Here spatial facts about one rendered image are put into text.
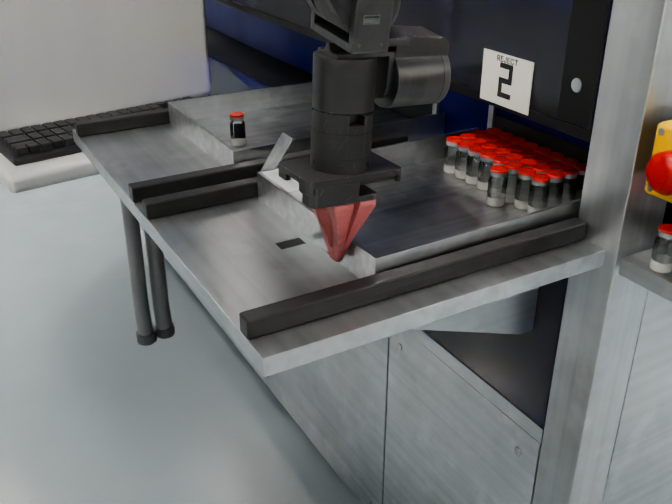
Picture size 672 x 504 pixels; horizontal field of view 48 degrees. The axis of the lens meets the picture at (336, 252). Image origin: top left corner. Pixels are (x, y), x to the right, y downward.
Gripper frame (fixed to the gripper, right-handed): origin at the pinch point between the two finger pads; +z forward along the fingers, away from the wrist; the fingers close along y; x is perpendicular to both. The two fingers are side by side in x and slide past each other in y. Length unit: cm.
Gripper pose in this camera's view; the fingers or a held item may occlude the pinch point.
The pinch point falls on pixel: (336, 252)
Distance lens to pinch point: 75.5
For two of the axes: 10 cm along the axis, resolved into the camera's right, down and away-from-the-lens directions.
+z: -0.4, 9.0, 4.3
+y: 8.7, -1.8, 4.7
